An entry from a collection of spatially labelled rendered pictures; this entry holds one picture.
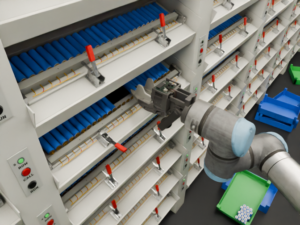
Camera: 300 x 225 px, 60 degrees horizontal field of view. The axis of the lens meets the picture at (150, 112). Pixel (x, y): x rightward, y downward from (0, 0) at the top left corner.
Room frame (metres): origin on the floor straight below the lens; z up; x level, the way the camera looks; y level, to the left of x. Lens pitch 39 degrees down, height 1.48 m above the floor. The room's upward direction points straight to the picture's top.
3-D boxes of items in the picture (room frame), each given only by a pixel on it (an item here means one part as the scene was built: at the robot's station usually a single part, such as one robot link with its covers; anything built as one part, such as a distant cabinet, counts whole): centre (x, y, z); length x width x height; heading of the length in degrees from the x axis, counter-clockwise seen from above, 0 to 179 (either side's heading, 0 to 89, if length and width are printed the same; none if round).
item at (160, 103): (0.59, -0.07, 1.04); 0.12 x 0.08 x 0.09; 52
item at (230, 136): (0.49, -0.20, 1.02); 0.12 x 0.09 x 0.10; 52
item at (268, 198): (1.01, -0.65, 0.04); 0.30 x 0.20 x 0.08; 51
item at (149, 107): (0.61, 0.00, 1.02); 0.09 x 0.05 x 0.02; 56
